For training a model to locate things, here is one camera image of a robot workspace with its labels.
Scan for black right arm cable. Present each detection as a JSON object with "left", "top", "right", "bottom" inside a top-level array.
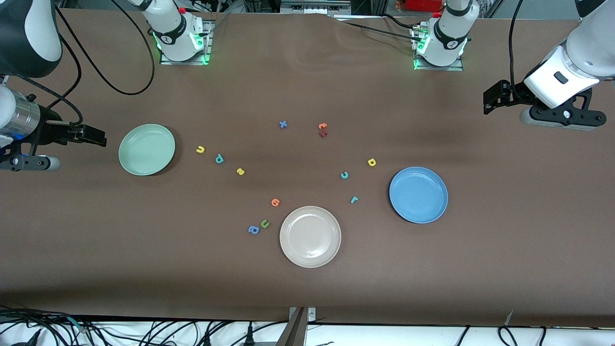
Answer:
[{"left": 10, "top": 0, "right": 156, "bottom": 128}]

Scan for metal clamp bracket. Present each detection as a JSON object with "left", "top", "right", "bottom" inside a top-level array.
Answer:
[{"left": 276, "top": 307, "right": 317, "bottom": 346}]

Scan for red background object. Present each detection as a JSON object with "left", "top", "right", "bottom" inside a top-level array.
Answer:
[{"left": 405, "top": 0, "right": 445, "bottom": 12}]

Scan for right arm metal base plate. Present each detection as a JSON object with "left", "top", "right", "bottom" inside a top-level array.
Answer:
[{"left": 160, "top": 19, "right": 213, "bottom": 66}]

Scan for aluminium frame bar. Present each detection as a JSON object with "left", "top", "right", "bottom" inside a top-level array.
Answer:
[{"left": 280, "top": 0, "right": 351, "bottom": 15}]

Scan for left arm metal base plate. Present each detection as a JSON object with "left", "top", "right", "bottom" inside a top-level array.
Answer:
[{"left": 412, "top": 24, "right": 465, "bottom": 72}]

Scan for blue plate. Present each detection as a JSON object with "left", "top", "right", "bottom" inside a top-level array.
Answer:
[{"left": 389, "top": 166, "right": 449, "bottom": 224}]

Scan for beige plate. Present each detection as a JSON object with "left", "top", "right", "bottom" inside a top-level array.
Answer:
[{"left": 279, "top": 206, "right": 342, "bottom": 269}]

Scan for green plate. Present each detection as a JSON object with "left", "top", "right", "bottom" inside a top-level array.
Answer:
[{"left": 118, "top": 124, "right": 176, "bottom": 176}]

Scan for brown table cover sheet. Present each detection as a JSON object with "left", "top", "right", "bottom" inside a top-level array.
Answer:
[{"left": 0, "top": 7, "right": 615, "bottom": 327}]

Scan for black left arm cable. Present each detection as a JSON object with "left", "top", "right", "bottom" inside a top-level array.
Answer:
[{"left": 508, "top": 0, "right": 525, "bottom": 92}]

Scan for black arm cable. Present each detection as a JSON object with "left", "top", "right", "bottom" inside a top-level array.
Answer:
[
  {"left": 508, "top": 0, "right": 525, "bottom": 92},
  {"left": 10, "top": 0, "right": 156, "bottom": 128}
]

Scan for black table cable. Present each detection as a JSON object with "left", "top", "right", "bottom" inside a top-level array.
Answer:
[
  {"left": 332, "top": 13, "right": 418, "bottom": 30},
  {"left": 342, "top": 20, "right": 419, "bottom": 43}
]

